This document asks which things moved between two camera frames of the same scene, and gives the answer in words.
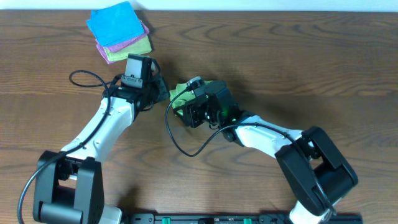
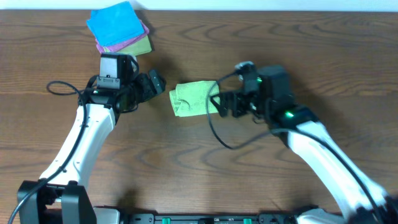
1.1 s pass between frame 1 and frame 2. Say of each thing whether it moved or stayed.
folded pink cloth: stayed
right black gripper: moved
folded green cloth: stayed
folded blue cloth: stayed
